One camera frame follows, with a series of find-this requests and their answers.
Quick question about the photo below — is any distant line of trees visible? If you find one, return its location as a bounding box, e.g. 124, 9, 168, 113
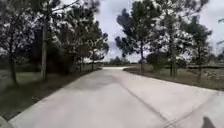
101, 55, 141, 67

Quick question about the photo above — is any row of pine trees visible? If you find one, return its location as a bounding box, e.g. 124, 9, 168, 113
114, 0, 224, 81
0, 0, 110, 85

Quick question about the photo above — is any pale concrete path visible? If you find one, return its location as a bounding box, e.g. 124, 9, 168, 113
7, 66, 224, 128

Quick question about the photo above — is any round dark bush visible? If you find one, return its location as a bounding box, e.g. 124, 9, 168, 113
145, 51, 170, 70

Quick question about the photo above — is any grass verge with dark soil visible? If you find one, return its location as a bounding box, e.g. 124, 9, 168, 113
123, 65, 224, 92
0, 63, 103, 122

